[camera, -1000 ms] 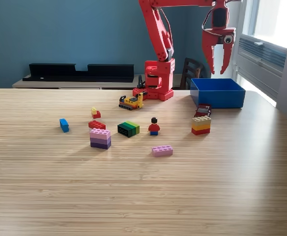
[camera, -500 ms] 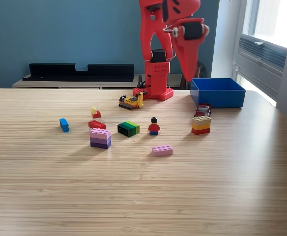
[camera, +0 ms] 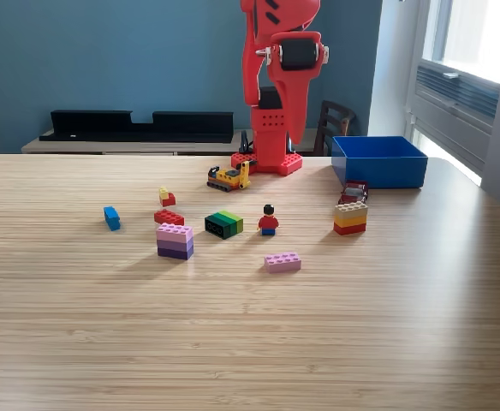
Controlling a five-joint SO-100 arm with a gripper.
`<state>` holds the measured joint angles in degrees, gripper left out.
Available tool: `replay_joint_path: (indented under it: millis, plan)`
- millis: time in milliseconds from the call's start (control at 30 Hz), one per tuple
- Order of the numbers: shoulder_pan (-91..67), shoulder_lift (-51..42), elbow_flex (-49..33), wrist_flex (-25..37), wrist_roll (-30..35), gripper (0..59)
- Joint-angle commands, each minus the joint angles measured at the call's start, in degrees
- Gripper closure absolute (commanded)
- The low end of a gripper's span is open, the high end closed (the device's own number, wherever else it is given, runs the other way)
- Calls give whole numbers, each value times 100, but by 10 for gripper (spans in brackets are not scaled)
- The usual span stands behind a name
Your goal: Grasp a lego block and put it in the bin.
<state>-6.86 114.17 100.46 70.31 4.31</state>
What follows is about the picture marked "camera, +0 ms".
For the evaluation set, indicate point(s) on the dark red toy car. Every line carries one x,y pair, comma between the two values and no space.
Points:
353,192

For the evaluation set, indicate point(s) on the window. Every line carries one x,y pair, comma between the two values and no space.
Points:
472,34

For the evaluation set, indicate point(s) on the tan orange red brick stack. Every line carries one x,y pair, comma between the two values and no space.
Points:
350,218

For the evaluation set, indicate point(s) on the grey wall heater unit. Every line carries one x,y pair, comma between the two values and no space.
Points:
451,111

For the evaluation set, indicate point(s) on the blue plastic bin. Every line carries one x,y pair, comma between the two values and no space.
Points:
378,171

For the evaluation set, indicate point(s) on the yellow toy digger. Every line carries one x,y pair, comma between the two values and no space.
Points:
226,177

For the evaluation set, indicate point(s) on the toy figure red shirt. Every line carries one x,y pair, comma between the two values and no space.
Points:
268,222

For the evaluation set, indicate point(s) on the small red yellow brick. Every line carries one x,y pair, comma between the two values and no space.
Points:
168,199

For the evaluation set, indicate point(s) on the pink purple brick stack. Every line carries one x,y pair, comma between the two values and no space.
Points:
175,242

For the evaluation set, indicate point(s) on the red and white brick stack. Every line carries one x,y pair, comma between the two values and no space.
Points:
168,217

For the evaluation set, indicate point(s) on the green brick stack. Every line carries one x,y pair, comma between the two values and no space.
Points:
224,224

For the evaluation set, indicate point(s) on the pale wooden sideboard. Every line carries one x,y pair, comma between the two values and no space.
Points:
104,147

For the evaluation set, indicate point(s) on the blue brick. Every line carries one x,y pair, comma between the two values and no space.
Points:
112,218

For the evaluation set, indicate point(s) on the dark wooden chair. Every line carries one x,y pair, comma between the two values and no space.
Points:
333,124

